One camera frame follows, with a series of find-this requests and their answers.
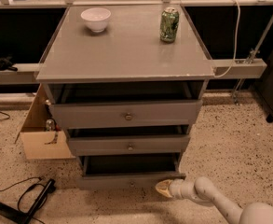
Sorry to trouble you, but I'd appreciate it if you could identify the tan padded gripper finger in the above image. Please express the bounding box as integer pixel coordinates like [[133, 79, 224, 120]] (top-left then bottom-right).
[[155, 179, 172, 198]]

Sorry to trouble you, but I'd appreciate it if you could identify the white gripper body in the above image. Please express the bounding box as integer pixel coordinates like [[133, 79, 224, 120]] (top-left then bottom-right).
[[169, 179, 196, 200]]

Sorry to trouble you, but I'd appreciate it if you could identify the grey bottom drawer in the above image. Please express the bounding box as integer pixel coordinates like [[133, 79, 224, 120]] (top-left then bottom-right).
[[77, 153, 185, 190]]

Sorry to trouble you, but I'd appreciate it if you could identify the grey drawer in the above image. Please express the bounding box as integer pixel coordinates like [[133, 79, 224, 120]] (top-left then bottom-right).
[[50, 92, 202, 129], [77, 153, 185, 190], [67, 125, 190, 156]]

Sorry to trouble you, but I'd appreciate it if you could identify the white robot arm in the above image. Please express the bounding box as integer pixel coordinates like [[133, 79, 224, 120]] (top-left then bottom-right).
[[156, 176, 273, 224]]

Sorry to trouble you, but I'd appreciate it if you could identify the grey middle drawer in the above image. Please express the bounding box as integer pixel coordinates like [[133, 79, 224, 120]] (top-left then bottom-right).
[[67, 125, 190, 156]]

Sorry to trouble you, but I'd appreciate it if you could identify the grey wooden drawer cabinet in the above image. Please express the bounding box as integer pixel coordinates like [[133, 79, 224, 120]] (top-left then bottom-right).
[[35, 3, 216, 173]]

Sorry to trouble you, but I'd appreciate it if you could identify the grey top drawer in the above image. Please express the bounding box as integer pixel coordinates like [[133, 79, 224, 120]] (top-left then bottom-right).
[[50, 92, 202, 129]]

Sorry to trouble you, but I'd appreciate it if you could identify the can inside cardboard box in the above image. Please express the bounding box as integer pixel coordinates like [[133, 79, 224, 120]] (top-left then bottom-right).
[[46, 119, 55, 132]]

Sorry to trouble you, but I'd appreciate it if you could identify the open cardboard box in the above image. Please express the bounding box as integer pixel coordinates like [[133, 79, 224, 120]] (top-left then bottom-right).
[[20, 85, 74, 160]]

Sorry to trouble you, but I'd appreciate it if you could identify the green soda can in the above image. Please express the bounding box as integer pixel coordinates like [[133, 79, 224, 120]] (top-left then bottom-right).
[[160, 7, 180, 43]]

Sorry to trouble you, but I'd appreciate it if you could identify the white ceramic bowl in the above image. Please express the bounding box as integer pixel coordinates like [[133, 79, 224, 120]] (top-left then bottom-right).
[[81, 7, 111, 33]]

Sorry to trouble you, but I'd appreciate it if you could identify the black cloth object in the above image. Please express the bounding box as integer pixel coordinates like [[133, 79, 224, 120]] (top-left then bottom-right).
[[0, 57, 18, 71]]

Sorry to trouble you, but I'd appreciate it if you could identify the white hanging cable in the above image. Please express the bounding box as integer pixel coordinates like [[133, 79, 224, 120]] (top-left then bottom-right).
[[212, 0, 242, 79]]

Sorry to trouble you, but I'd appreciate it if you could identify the metal rail frame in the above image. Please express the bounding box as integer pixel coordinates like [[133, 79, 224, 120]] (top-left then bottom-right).
[[0, 0, 266, 103]]

